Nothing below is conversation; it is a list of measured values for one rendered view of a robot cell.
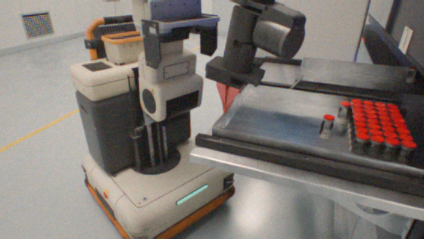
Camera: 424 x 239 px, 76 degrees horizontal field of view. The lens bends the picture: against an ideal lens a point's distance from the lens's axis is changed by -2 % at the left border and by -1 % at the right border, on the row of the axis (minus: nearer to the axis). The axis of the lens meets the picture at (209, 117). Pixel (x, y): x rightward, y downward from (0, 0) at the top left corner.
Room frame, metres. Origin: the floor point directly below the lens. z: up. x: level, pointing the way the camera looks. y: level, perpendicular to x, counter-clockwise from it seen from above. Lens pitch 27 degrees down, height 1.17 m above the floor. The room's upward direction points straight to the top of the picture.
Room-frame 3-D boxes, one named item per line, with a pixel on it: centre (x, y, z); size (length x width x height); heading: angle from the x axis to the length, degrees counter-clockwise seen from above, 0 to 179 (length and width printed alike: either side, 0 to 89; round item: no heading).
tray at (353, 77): (0.78, -0.45, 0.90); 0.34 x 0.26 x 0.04; 68
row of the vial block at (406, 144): (0.45, -0.36, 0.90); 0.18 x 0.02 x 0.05; 158
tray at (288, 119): (0.51, -0.21, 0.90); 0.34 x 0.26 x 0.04; 68
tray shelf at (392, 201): (0.65, -0.32, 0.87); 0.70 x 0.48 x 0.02; 158
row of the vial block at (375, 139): (0.46, -0.31, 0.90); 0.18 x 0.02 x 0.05; 158
